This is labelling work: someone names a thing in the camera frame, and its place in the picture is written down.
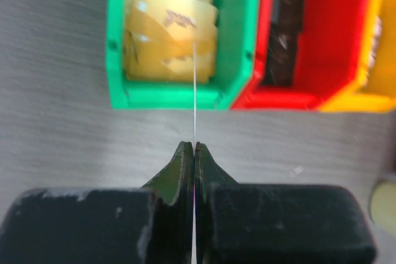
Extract red plastic bin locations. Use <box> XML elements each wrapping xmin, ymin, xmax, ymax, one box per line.
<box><xmin>233</xmin><ymin>0</ymin><xmax>368</xmax><ymax>110</ymax></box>

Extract white cards in yellow bin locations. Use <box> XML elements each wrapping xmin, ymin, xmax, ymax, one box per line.
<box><xmin>364</xmin><ymin>15</ymin><xmax>382</xmax><ymax>90</ymax></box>

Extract yellow plastic bin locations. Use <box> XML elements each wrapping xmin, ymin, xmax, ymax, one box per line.
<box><xmin>318</xmin><ymin>0</ymin><xmax>395</xmax><ymax>113</ymax></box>

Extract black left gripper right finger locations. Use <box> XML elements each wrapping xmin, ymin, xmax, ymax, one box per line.
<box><xmin>194</xmin><ymin>143</ymin><xmax>377</xmax><ymax>263</ymax></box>

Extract green liquid soap bottle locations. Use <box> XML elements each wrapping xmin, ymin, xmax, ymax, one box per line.
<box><xmin>369</xmin><ymin>181</ymin><xmax>395</xmax><ymax>232</ymax></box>

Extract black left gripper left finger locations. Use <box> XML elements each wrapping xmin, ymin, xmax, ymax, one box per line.
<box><xmin>1</xmin><ymin>142</ymin><xmax>194</xmax><ymax>263</ymax></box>

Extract black cards in red bin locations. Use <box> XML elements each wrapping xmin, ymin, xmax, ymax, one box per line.
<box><xmin>261</xmin><ymin>0</ymin><xmax>305</xmax><ymax>87</ymax></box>

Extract gold cards in green bin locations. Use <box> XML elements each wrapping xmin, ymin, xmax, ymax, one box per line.
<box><xmin>123</xmin><ymin>0</ymin><xmax>218</xmax><ymax>83</ymax></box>

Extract green plastic bin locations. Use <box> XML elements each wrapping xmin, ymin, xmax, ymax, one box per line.
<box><xmin>105</xmin><ymin>0</ymin><xmax>259</xmax><ymax>110</ymax></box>

